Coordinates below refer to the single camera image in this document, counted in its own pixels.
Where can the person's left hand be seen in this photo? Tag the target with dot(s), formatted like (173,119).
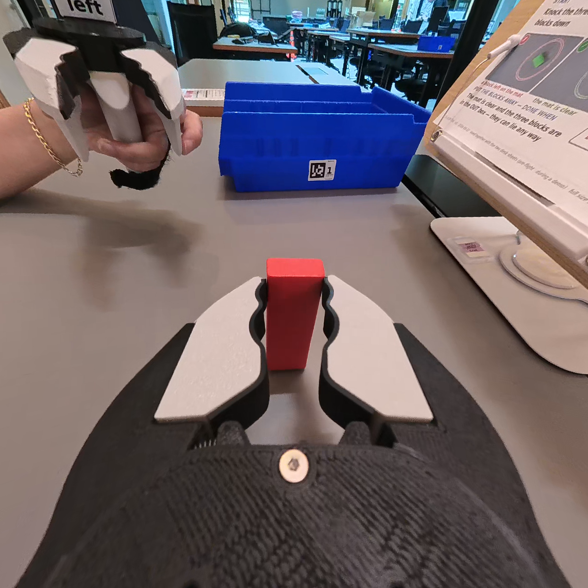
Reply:
(151,133)

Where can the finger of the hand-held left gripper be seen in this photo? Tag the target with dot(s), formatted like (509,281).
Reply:
(160,78)
(39,73)

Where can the small blue bin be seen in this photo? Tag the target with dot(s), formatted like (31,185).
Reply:
(434,43)

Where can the printed instruction sheet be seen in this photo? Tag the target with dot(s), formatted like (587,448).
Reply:
(528,92)

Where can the white flat box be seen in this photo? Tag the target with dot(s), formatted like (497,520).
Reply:
(204,102)

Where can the wooden topped desk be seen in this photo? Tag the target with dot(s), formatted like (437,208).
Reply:
(404,48)
(255,46)

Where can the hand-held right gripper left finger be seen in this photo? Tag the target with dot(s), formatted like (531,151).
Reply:
(216,358)

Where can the white stand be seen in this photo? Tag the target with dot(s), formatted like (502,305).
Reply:
(505,312)

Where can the small label sticker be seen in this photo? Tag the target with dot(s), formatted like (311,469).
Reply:
(472,249)

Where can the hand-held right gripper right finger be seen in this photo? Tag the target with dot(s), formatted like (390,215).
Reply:
(372,358)

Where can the red wooden block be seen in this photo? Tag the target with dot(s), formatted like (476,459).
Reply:
(289,321)

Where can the instruction sheet on stand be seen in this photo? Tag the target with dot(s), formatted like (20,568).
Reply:
(464,78)

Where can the person's left forearm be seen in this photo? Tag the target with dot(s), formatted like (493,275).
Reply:
(23,156)

